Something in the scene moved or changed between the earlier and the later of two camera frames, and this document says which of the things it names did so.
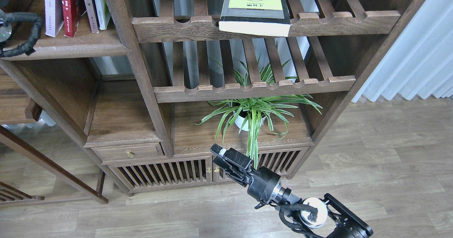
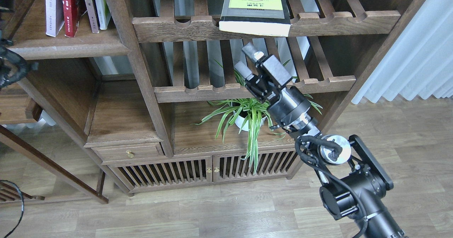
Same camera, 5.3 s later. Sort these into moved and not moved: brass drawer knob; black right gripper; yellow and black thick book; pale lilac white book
Moved: black right gripper
Not moved: pale lilac white book; yellow and black thick book; brass drawer knob
